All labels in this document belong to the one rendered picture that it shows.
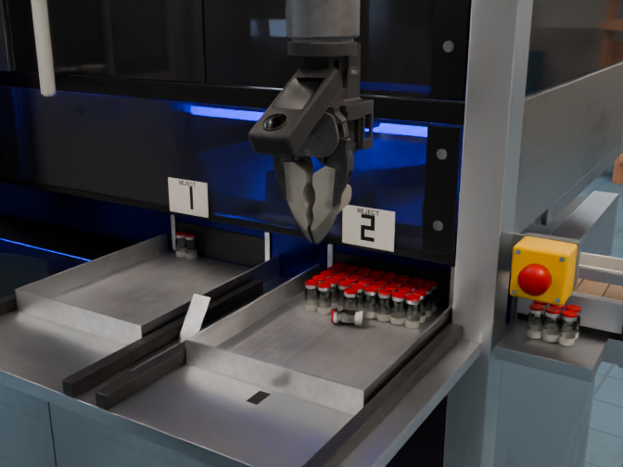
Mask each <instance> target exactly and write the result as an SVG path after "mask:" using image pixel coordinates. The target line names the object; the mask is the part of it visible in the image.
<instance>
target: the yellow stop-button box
mask: <svg viewBox="0 0 623 467"><path fill-rule="evenodd" d="M580 244H581V242H580V240H577V239H571V238H564V237H559V236H552V235H547V234H540V233H527V234H526V235H525V237H523V238H522V239H521V240H520V241H519V242H518V243H517V244H516V245H515V246H514V250H513V261H512V271H511V283H510V295H511V296H513V297H522V298H526V299H531V300H536V301H540V302H545V303H550V304H554V305H559V306H562V305H564V304H565V303H566V301H567V299H568V298H569V297H570V295H571V294H572V293H573V292H574V290H575V289H576V283H577V276H578V267H579V251H580ZM532 263H537V264H540V265H542V266H544V267H545V268H546V269H547V270H548V271H549V272H550V274H551V276H552V283H551V285H550V287H549V288H548V290H547V291H546V292H545V293H544V294H542V295H540V296H536V297H534V296H530V295H528V294H526V293H524V292H523V291H522V290H521V288H520V287H519V285H518V281H517V277H518V274H519V273H520V272H521V271H522V270H523V268H524V267H526V266H527V265H528V264H532Z"/></svg>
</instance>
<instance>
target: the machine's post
mask: <svg viewBox="0 0 623 467"><path fill-rule="evenodd" d="M532 7H533V0H472V5H471V19H470V34H469V49H468V65H467V80H466V95H465V110H464V139H463V154H462V169H461V184H460V199H459V215H458V230H457V245H456V260H455V274H454V290H453V305H452V320H451V323H454V324H458V325H461V326H462V331H461V338H462V339H466V340H471V341H475V342H478V343H481V346H480V355H479V357H478V358H477V359H476V360H475V362H474V363H473V364H472V365H471V366H470V367H469V369H468V370H467V371H466V372H465V373H464V375H463V376H462V377H461V378H460V379H459V381H458V382H457V383H456V384H455V385H454V386H453V388H452V389H451V390H450V391H449V393H448V395H447V409H446V424H445V439H444V455H443V467H493V462H494V451H495V440H496V430H497V419H498V408H499V397H500V386H501V375H502V360H496V359H494V354H495V347H496V345H497V344H498V343H499V342H500V341H501V339H502V338H503V337H504V332H505V322H506V311H507V299H508V289H509V278H510V267H511V256H512V245H513V234H514V223H515V202H516V191H517V180H518V170H519V159H520V147H521V137H522V126H523V115H524V105H525V93H526V82H527V71H528V50H529V39H530V29H531V18H532Z"/></svg>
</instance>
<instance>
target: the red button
mask: <svg viewBox="0 0 623 467"><path fill-rule="evenodd" d="M517 281H518V285H519V287H520V288H521V290H522V291H523V292H524V293H526V294H528V295H530V296H534V297H536V296H540V295H542V294H544V293H545V292H546V291H547V290H548V288H549V287H550V285H551V283H552V276H551V274H550V272H549V271H548V270H547V269H546V268H545V267H544V266H542V265H540V264H537V263H532V264H528V265H527V266H526V267H524V268H523V270H522V271H521V272H520V273H519V274H518V277H517Z"/></svg>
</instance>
